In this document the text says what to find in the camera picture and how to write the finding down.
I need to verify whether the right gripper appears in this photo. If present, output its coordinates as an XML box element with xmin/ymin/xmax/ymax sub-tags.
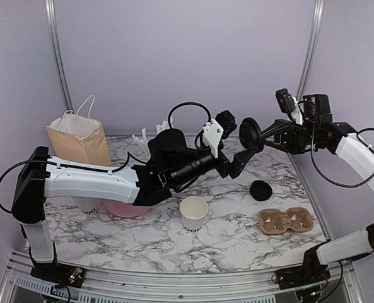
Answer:
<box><xmin>257</xmin><ymin>119</ymin><xmax>318</xmax><ymax>155</ymax></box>

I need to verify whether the white paper coffee cup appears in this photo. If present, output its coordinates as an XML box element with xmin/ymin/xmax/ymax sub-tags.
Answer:
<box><xmin>179</xmin><ymin>196</ymin><xmax>209</xmax><ymax>233</ymax></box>

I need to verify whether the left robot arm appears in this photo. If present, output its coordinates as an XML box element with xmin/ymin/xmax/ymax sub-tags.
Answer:
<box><xmin>9</xmin><ymin>110</ymin><xmax>263</xmax><ymax>283</ymax></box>

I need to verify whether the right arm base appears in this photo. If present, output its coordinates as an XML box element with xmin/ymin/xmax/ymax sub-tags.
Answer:
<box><xmin>271</xmin><ymin>244</ymin><xmax>330</xmax><ymax>290</ymax></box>

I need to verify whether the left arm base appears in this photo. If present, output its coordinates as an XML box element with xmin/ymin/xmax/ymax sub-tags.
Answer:
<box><xmin>30</xmin><ymin>263</ymin><xmax>86</xmax><ymax>288</ymax></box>

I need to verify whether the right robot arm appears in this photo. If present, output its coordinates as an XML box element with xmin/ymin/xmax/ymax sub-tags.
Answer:
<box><xmin>260</xmin><ymin>88</ymin><xmax>374</xmax><ymax>283</ymax></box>

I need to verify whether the cardboard cup carrier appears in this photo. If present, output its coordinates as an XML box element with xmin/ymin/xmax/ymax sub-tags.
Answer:
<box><xmin>258</xmin><ymin>207</ymin><xmax>313</xmax><ymax>235</ymax></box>

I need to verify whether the pink plate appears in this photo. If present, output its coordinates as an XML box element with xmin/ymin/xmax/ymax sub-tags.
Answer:
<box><xmin>104</xmin><ymin>199</ymin><xmax>150</xmax><ymax>218</ymax></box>

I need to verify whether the brown paper bag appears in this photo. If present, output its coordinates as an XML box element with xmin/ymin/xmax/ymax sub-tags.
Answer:
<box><xmin>46</xmin><ymin>94</ymin><xmax>112</xmax><ymax>166</ymax></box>

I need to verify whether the stack of white paper cups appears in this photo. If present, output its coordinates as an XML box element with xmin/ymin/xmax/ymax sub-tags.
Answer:
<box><xmin>72</xmin><ymin>197</ymin><xmax>101</xmax><ymax>216</ymax></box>

